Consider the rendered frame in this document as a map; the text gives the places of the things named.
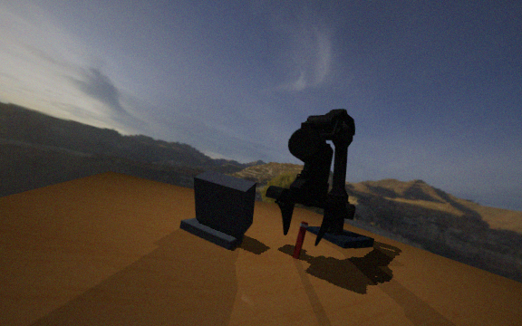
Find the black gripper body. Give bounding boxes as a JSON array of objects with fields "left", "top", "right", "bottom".
[{"left": 266, "top": 167, "right": 356, "bottom": 220}]

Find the red peg with white end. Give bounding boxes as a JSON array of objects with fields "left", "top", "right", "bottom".
[{"left": 293, "top": 221, "right": 308, "bottom": 259}]

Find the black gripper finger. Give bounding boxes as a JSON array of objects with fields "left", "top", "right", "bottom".
[
  {"left": 275, "top": 201, "right": 295, "bottom": 235},
  {"left": 315, "top": 214, "right": 341, "bottom": 246}
]

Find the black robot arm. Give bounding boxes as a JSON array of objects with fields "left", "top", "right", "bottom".
[{"left": 288, "top": 109, "right": 355, "bottom": 207}]

